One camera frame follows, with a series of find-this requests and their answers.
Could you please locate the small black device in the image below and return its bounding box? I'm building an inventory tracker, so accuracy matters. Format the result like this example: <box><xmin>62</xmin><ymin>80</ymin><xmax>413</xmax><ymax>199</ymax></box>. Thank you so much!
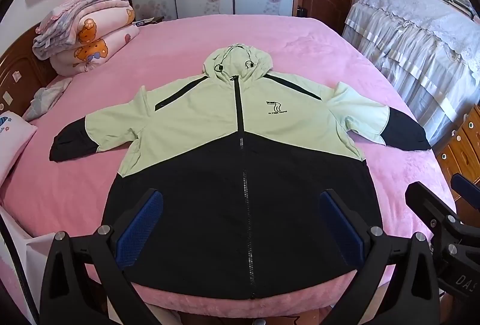
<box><xmin>133</xmin><ymin>15</ymin><xmax>166</xmax><ymax>27</ymax></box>

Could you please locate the pink bed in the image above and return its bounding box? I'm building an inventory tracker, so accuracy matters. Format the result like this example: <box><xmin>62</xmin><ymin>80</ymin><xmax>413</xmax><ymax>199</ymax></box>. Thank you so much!
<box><xmin>0</xmin><ymin>15</ymin><xmax>458</xmax><ymax>314</ymax></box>

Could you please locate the black cable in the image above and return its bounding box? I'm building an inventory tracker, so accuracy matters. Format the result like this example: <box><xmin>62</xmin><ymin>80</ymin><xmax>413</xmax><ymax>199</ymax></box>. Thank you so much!
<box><xmin>0</xmin><ymin>212</ymin><xmax>40</xmax><ymax>325</ymax></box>

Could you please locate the small light patterned cloth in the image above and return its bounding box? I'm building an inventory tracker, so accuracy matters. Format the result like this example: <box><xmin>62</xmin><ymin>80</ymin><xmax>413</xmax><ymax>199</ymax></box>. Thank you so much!
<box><xmin>24</xmin><ymin>77</ymin><xmax>74</xmax><ymax>122</ymax></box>

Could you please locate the wooden headboard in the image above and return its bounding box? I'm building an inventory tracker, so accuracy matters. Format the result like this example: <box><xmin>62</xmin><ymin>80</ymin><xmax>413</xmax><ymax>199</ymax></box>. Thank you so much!
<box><xmin>0</xmin><ymin>25</ymin><xmax>57</xmax><ymax>116</ymax></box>

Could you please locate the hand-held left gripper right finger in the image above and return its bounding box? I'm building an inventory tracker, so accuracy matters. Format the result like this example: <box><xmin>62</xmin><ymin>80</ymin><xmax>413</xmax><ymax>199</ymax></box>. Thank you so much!
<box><xmin>319</xmin><ymin>188</ymin><xmax>441</xmax><ymax>325</ymax></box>

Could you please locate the white printed pillow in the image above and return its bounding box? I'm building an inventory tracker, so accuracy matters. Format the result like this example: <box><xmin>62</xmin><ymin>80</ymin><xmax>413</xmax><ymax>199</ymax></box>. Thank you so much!
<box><xmin>0</xmin><ymin>109</ymin><xmax>38</xmax><ymax>185</ymax></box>

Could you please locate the striped pink grey blanket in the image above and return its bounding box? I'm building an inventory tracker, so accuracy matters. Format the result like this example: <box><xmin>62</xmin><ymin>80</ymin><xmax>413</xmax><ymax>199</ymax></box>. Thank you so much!
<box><xmin>33</xmin><ymin>0</ymin><xmax>132</xmax><ymax>61</ymax></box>

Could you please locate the green and black hooded jacket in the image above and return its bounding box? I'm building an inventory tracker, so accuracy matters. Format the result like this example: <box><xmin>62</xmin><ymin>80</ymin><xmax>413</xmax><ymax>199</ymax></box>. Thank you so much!
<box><xmin>49</xmin><ymin>43</ymin><xmax>433</xmax><ymax>300</ymax></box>

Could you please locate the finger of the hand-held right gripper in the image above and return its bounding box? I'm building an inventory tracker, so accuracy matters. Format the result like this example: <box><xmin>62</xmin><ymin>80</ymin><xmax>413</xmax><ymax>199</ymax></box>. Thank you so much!
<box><xmin>405</xmin><ymin>180</ymin><xmax>466</xmax><ymax>236</ymax></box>
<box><xmin>452</xmin><ymin>173</ymin><xmax>480</xmax><ymax>200</ymax></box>

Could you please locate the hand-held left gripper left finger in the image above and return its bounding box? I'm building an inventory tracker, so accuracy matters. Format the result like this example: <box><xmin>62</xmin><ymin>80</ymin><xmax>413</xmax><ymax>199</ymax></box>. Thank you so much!
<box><xmin>39</xmin><ymin>188</ymin><xmax>166</xmax><ymax>325</ymax></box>

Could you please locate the wooden drawer chest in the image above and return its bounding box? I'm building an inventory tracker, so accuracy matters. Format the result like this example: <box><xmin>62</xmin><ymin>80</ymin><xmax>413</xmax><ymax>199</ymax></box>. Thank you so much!
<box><xmin>435</xmin><ymin>111</ymin><xmax>480</xmax><ymax>198</ymax></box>

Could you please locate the stack of books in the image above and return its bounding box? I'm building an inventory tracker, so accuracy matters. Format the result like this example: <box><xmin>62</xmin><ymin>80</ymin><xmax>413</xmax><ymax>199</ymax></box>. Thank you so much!
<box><xmin>439</xmin><ymin>0</ymin><xmax>475</xmax><ymax>18</ymax></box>

